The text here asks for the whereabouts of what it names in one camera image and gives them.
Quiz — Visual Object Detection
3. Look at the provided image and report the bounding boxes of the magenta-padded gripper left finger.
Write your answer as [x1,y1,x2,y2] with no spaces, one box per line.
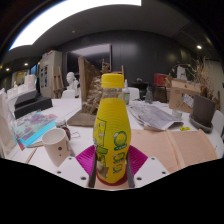
[54,144,99,190]

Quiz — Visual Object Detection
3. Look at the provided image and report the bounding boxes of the yellow drink bottle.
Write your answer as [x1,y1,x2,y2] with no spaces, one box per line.
[93,73,132,185]

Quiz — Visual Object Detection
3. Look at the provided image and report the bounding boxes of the wooden easel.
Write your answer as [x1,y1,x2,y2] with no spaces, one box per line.
[101,58,125,76]
[51,65,65,99]

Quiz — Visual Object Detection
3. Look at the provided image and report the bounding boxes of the grey newspaper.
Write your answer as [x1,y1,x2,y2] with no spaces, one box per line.
[127,101,185,132]

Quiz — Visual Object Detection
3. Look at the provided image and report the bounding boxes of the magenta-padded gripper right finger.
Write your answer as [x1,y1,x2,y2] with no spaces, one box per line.
[125,144,171,190]

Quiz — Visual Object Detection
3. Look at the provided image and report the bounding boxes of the red box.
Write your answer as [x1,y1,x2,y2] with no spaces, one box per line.
[153,72,171,89]

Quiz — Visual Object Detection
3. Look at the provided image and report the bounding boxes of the brown cardboard box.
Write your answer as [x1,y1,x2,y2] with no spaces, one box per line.
[167,77,201,115]

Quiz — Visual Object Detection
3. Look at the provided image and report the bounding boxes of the small white cup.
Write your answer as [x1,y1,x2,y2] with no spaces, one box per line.
[171,107,184,121]

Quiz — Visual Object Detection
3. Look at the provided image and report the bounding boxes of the small white-lidded jar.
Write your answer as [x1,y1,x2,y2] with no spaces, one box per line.
[54,117,72,141]

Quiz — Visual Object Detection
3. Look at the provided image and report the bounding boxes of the black wall screen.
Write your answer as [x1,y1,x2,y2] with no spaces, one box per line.
[65,42,113,73]

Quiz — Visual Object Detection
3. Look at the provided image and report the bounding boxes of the cream speckled mug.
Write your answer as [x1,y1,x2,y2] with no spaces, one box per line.
[41,127,73,168]

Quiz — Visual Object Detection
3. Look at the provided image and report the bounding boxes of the brown wooden relief sculpture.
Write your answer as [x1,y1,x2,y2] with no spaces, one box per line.
[66,55,104,128]

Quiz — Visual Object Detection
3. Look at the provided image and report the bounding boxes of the thin wooden stick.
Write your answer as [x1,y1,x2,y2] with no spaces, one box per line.
[24,146,39,165]

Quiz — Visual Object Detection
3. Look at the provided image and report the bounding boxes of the grey pot with dried plant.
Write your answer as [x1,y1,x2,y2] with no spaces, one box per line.
[188,55,218,135]

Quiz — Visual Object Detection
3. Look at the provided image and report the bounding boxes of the clear green-labelled spray bottle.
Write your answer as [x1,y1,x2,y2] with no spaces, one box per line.
[121,78,131,106]

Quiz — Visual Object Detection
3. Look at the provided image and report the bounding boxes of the dark glass bottle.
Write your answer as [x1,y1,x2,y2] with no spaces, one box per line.
[144,84,155,105]

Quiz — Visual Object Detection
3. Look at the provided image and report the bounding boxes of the white paper bag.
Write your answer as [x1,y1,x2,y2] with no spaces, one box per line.
[0,87,18,158]

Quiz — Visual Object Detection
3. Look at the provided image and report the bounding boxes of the stacked black boxes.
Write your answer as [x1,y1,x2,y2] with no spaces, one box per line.
[13,88,54,120]

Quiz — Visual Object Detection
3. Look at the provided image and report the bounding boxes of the white plaster bust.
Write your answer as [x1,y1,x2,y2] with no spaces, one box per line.
[65,71,81,92]

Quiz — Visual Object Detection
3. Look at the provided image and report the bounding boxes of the white ceiling light panel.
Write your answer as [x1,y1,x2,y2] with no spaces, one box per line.
[8,0,143,51]

